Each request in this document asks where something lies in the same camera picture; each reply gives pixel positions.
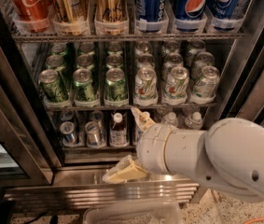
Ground brown tea bottle right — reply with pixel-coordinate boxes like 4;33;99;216
133;111;150;146

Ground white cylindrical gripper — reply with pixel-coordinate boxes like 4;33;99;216
103;106;176;184

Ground brown tea bottle left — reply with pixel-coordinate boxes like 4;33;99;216
110;113;128;147

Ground white diet can middle left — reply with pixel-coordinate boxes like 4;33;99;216
136;53;155;69

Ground green can back left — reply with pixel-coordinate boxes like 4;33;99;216
49;43;69;58

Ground gold can right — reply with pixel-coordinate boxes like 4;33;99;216
96;0;126;35

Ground silver can bottom front right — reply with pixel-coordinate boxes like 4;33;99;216
85;121;103;147

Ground top wire shelf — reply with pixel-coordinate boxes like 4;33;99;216
12;33;246;43

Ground green can column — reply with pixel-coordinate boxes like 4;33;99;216
107;42;123;55
106;54;124;69
105;68;128;102
73;68;95;102
77;42;95;56
76;54;95;72

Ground right open fridge door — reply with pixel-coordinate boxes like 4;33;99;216
212;16;264;126

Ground white diet can front right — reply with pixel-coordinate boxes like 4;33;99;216
192;65;220;98

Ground white diet can front middle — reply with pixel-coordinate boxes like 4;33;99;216
164;65;189;99

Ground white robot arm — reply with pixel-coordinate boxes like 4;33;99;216
103;107;264;202

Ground clear water bottle right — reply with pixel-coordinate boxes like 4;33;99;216
185;112;203;130

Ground silver can bottom front left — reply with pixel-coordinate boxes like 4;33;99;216
60;121;78;145

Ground green can middle left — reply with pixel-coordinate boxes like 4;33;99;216
46;54;71;88

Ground white diet can back centre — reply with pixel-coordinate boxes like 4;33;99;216
160;41;179;57

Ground white diet can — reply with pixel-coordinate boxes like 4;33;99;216
161;52;184;80
134;41;152;57
136;53;155;69
164;65;189;99
135;66;157;100
184;39;206;67
192;65;220;98
160;41;179;57
190;51;215;79

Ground white diet can back right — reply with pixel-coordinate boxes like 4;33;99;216
184;39;206;67

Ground wire shelf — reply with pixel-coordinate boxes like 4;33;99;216
45;103;218;112
12;33;246;43

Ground green can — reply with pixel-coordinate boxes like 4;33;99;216
38;69;69;103
49;43;69;58
46;54;71;88

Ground steel fridge base grille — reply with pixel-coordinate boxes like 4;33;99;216
5;162;207;213

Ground silver can bottom back right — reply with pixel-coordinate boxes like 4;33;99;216
90;110;104;131

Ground blue pepsi can middle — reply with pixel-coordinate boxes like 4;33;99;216
174;0;206;32

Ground white diet can front left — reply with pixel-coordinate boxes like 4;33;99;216
135;66;157;100

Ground middle wire shelf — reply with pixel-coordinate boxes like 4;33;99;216
45;103;218;112

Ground blue pepsi can left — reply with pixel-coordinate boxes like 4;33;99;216
135;0;166;32

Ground white diet can middle right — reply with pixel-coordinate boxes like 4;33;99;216
190;51;215;79

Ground left glass fridge door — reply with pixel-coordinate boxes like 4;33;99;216
0;46;54;187

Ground gold can left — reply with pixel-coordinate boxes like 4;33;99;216
52;0;87;35

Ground brown tea bottle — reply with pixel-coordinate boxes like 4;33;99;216
110;113;128;147
133;111;150;146

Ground silver can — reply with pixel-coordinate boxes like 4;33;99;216
60;121;78;145
61;111;75;122
90;110;104;131
85;121;103;147

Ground green can front left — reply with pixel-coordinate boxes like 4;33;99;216
38;69;69;103

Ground gold can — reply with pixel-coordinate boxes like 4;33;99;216
96;0;126;35
52;0;87;35

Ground white diet can back left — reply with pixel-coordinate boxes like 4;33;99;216
134;41;152;57

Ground white diet can middle centre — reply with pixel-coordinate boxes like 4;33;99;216
161;52;184;80

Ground silver can bottom back left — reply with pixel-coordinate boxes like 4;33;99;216
61;111;75;122

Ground clear plastic bin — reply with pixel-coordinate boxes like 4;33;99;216
83;201;183;224

